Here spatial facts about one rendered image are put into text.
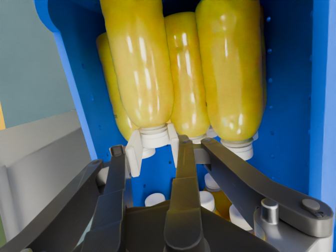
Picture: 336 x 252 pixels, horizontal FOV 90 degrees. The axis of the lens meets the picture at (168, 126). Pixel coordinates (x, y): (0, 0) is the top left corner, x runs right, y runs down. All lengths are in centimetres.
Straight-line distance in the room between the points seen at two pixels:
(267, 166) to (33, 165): 57
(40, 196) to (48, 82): 102
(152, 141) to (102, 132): 9
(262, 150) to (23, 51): 155
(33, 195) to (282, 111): 61
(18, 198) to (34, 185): 5
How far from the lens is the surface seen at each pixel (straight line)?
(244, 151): 24
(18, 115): 167
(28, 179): 59
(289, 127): 30
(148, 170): 37
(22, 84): 162
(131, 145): 16
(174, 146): 16
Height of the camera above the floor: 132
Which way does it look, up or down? 77 degrees down
